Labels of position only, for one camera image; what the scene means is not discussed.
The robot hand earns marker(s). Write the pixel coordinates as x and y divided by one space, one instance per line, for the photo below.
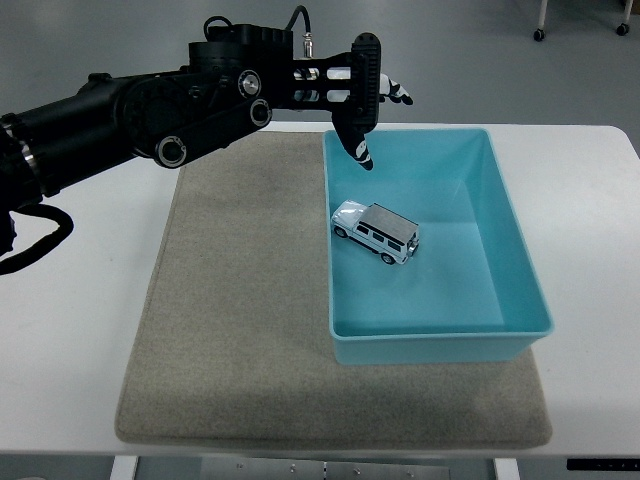
360 150

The white toy car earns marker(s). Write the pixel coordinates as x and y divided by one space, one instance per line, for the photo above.
380 232

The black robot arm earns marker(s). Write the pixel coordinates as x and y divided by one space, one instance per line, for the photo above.
150 115

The blue plastic box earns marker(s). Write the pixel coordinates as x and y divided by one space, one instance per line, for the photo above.
450 300

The beige felt mat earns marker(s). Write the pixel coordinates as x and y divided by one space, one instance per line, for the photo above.
235 310

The black caster wheel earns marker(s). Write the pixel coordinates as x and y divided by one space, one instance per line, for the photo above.
539 35
622 29

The white cart leg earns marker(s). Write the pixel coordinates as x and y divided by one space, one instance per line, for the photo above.
627 11
542 14

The grey metal plate with screws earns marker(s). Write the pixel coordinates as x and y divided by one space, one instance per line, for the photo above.
325 470

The white table leg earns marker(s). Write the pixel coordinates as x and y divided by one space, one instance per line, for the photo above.
506 470
123 469

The black table control panel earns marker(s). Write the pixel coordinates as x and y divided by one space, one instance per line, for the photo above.
602 464

